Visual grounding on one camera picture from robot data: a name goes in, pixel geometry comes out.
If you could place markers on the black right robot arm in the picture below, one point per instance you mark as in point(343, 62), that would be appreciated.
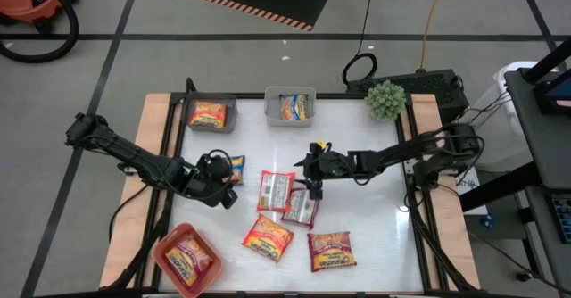
point(401, 153)

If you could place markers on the desk monitor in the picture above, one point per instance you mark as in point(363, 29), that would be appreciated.
point(557, 95)

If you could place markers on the dark grey plastic bin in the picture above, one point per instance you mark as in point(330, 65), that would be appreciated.
point(232, 115)

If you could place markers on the black keyboard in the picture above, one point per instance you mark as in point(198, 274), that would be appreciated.
point(563, 217)

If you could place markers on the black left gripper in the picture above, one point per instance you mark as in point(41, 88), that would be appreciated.
point(207, 179)

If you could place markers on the small blue object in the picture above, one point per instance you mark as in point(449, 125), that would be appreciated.
point(488, 222)

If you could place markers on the dark grey desk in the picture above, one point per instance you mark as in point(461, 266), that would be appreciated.
point(535, 146)

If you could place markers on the light grey plastic bin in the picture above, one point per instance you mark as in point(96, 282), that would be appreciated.
point(272, 106)

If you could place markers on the yellow tape tag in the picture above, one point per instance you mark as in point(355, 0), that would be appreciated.
point(319, 145)

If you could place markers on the white paper sheet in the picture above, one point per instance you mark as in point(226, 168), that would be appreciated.
point(468, 186)

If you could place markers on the plywood side board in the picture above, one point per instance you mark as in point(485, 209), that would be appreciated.
point(151, 119)
point(424, 106)

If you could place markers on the red Maruchan ramen pack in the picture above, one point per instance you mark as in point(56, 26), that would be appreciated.
point(187, 262)
point(331, 251)
point(301, 211)

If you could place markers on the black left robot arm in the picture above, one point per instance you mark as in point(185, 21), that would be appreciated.
point(134, 157)

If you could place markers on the black table frame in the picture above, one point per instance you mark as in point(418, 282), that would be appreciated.
point(250, 96)

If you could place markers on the black caster wheel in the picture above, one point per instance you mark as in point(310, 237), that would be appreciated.
point(523, 276)

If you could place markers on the green artificial plant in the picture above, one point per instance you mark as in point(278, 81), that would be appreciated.
point(386, 101)

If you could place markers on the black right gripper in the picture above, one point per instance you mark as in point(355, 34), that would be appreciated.
point(332, 166)

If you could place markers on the salmon plastic basket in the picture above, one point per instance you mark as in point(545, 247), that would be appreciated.
point(178, 233)

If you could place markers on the blue Maruchan ramen pack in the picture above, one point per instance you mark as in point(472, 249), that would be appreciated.
point(241, 169)
point(293, 107)

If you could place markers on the red vacuum cleaner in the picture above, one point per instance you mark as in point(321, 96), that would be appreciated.
point(75, 26)

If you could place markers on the black equipment box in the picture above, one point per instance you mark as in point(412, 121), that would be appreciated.
point(428, 84)

